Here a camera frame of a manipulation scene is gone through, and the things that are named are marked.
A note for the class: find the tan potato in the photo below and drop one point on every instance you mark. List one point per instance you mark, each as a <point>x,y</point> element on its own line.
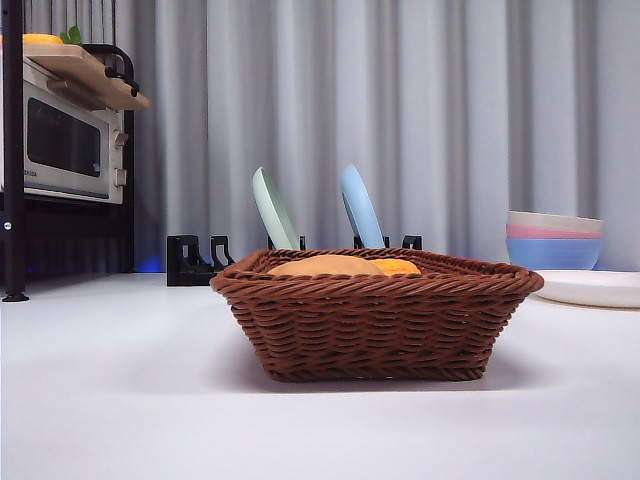
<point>325,265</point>

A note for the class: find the orange plastic corn cob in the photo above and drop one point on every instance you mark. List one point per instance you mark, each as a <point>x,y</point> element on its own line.
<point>400,266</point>

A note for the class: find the brown wicker basket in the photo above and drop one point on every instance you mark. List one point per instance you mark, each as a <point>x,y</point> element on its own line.
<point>375,325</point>

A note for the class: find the pale blue plate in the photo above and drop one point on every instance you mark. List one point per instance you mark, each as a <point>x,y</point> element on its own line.
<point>361,210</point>

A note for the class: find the pale green plate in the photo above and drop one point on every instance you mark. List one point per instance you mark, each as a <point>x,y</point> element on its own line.
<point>272,215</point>

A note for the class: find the black dish rack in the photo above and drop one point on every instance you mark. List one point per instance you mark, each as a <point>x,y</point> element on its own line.
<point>185,270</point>

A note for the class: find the grey curtain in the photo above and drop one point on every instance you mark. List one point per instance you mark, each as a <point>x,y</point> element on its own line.
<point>450,100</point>

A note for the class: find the pink bowl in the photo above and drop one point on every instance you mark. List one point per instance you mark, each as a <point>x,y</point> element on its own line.
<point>550,233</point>

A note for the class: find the blue bowl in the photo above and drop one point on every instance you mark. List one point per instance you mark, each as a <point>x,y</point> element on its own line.
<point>550,252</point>

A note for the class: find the cream bowl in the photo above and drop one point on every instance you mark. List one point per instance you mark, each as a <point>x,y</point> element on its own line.
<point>550,220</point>

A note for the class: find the white toaster oven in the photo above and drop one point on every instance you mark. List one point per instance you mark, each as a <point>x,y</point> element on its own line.
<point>67,140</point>

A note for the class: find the white flat plate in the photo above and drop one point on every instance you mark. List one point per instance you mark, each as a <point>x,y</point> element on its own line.
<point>590,287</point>

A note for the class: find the wooden cutting board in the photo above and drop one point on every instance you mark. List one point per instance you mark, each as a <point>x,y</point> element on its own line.
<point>77,67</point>

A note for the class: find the green leaves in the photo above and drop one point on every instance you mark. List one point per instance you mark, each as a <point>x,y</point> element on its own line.
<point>72,35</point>

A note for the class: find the yellow fruit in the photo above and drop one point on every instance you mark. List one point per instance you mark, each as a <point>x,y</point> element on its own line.
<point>41,39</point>

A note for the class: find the black metal shelf frame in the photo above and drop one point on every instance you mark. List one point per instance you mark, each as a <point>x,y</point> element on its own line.
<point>12,150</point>

